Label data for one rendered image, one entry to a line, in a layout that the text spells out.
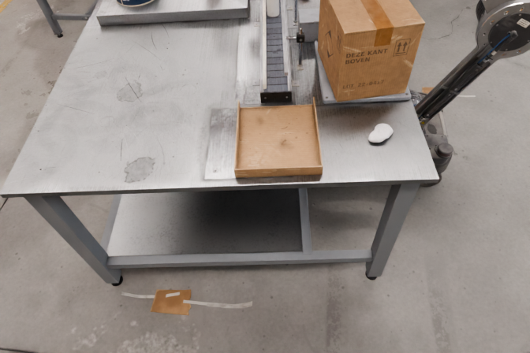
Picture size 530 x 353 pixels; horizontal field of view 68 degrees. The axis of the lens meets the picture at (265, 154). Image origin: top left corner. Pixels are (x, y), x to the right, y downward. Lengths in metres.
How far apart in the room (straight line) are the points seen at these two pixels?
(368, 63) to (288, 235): 0.84
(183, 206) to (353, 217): 0.86
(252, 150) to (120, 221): 0.91
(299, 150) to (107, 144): 0.63
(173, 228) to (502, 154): 1.83
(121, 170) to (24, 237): 1.21
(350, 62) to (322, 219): 1.01
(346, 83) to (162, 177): 0.66
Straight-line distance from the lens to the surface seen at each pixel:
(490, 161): 2.52
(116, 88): 1.60
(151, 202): 1.96
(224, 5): 1.85
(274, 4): 1.70
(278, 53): 1.53
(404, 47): 1.31
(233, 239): 1.77
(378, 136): 1.27
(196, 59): 1.63
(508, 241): 2.25
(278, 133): 1.28
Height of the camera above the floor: 1.78
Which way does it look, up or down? 50 degrees down
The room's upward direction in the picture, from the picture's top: 5 degrees counter-clockwise
